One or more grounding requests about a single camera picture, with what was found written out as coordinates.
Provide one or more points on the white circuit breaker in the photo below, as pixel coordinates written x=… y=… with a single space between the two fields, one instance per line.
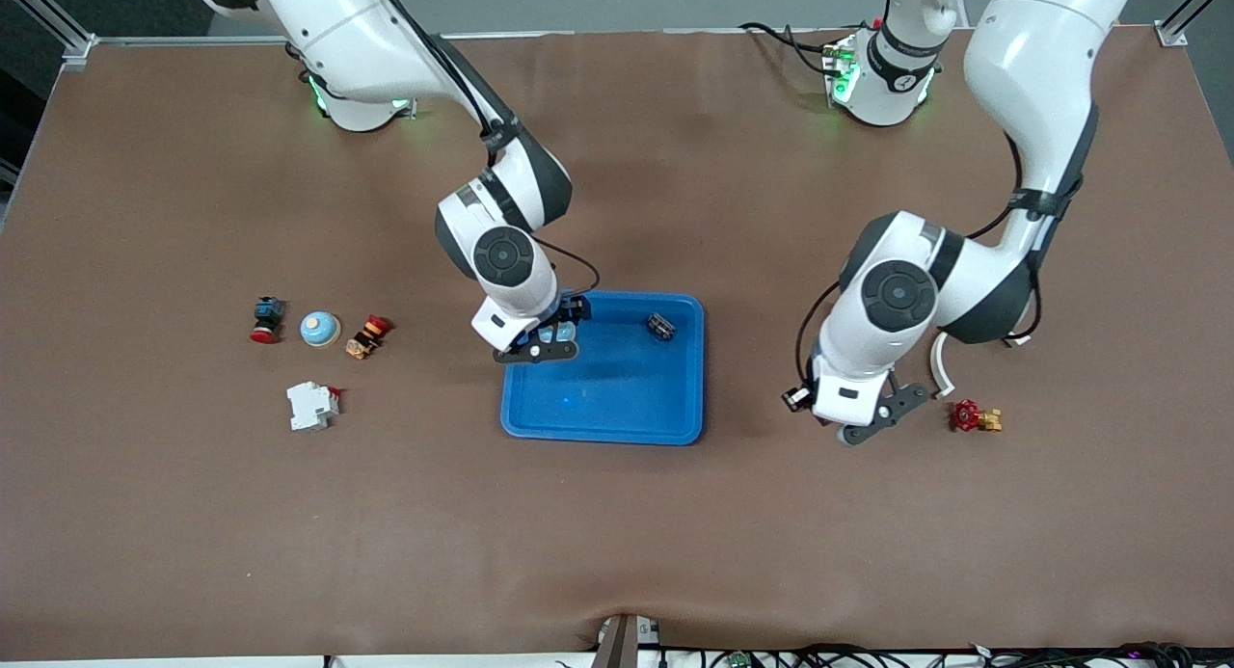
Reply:
x=310 y=406

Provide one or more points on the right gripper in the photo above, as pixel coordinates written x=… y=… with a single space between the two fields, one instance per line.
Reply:
x=575 y=309

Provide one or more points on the small green connector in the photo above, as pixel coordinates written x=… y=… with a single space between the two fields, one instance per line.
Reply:
x=739 y=659

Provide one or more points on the blue plastic tray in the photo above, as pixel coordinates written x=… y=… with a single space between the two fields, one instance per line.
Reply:
x=627 y=398

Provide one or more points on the orange red push button switch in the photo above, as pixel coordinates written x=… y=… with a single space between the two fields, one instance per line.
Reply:
x=366 y=336

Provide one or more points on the red emergency stop button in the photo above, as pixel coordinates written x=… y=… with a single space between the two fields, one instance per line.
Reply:
x=267 y=313

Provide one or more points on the white curved plastic clip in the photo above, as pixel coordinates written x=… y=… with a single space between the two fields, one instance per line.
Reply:
x=935 y=369

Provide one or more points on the blue desk bell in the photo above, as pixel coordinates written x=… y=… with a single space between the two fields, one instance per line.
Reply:
x=319 y=331
x=547 y=335

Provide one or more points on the grey camera stand bracket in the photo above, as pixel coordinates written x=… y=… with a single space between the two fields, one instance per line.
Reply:
x=622 y=644

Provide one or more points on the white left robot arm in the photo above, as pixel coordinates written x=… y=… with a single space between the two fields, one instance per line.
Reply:
x=1041 y=70

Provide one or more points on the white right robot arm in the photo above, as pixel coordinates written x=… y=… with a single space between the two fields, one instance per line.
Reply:
x=337 y=32

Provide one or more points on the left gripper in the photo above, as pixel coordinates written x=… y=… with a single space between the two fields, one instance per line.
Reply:
x=796 y=398

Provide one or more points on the black electrolytic capacitor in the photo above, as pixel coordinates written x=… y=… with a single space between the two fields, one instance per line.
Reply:
x=660 y=327

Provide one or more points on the aluminium frame profile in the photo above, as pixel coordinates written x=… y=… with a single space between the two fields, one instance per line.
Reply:
x=1171 y=34
x=77 y=51

